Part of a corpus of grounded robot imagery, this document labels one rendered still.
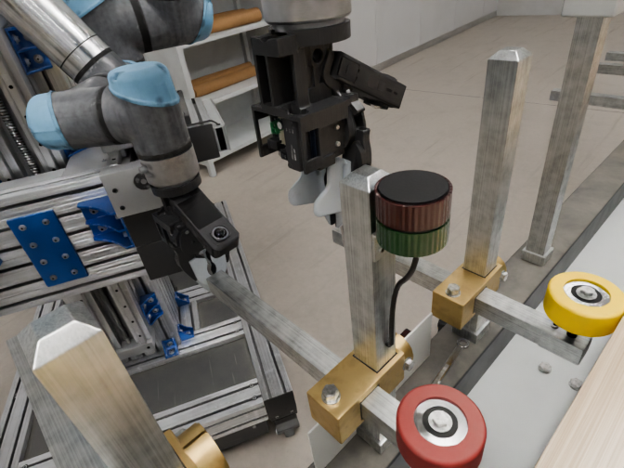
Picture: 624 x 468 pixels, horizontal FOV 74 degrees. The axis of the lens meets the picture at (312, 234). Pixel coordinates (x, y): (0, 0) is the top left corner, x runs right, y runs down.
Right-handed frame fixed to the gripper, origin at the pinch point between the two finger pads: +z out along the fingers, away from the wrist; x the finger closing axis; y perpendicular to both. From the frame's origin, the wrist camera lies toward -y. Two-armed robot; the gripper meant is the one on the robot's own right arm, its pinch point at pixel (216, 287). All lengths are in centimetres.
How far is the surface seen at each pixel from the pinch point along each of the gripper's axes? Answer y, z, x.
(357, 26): 271, 28, -343
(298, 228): 102, 83, -96
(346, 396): -32.4, -4.3, 2.5
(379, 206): -34.7, -27.6, -1.1
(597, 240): -36, 21, -80
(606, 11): -34, -33, -51
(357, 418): -33.6, -1.2, 2.3
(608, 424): -53, -7, -10
